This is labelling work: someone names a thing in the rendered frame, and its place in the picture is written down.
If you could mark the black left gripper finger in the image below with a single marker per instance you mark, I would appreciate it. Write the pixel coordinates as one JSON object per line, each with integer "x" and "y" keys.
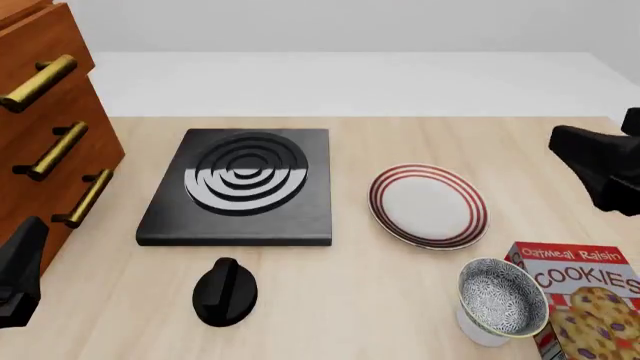
{"x": 22, "y": 258}

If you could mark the wooden drawer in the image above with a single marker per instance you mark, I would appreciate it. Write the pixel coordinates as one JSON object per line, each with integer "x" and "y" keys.
{"x": 80, "y": 101}
{"x": 102, "y": 148}
{"x": 50, "y": 37}

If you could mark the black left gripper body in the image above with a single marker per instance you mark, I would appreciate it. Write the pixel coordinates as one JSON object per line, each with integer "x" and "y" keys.
{"x": 17, "y": 313}

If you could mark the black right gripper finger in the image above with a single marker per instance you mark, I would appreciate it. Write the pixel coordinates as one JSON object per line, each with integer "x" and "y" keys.
{"x": 632, "y": 122}
{"x": 595, "y": 157}

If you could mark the round black stove knob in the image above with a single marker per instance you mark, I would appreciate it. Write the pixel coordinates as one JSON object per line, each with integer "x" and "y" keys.
{"x": 225, "y": 296}

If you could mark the oatmeal raisin cookies box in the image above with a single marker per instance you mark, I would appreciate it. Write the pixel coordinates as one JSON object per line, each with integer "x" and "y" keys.
{"x": 595, "y": 300}

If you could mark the flat black stove plate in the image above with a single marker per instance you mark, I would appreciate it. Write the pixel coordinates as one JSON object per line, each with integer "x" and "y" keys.
{"x": 240, "y": 221}

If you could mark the wooden cabinet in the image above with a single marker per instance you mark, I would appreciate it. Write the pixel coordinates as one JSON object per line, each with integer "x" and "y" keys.
{"x": 15, "y": 11}

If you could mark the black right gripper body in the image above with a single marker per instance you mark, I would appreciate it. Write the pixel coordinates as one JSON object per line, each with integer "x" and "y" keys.
{"x": 620, "y": 197}

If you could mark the white plate with red rings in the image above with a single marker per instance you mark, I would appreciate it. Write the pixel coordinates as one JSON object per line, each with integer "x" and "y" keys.
{"x": 425, "y": 206}

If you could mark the black patterned bowl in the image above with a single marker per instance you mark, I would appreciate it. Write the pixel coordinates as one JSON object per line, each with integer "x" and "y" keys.
{"x": 500, "y": 296}

